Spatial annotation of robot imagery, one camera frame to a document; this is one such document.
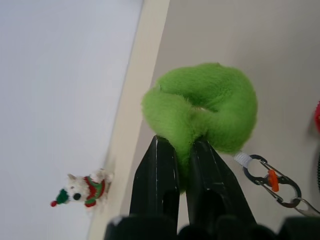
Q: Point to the black and red paddle case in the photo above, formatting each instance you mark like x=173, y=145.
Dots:
x=318, y=117

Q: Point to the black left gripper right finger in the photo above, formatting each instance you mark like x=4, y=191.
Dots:
x=212, y=190

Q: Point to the white plush dog toy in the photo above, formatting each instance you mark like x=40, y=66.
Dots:
x=86, y=186

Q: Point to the black carabiner with orange lock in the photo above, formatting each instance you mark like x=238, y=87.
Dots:
x=271, y=180

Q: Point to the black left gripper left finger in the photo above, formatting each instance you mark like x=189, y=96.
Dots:
x=155, y=185

